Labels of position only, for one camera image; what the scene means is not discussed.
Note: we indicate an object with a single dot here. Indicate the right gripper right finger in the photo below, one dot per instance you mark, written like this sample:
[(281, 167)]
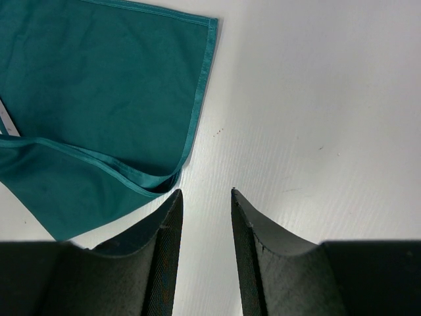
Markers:
[(281, 273)]

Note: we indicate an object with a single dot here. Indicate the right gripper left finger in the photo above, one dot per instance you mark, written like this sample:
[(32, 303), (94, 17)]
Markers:
[(133, 273)]

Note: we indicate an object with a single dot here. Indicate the steel table knife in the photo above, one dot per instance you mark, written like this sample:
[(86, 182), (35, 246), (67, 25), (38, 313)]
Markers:
[(6, 121)]

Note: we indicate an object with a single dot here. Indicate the teal cloth napkin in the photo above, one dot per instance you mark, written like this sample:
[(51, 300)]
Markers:
[(104, 99)]

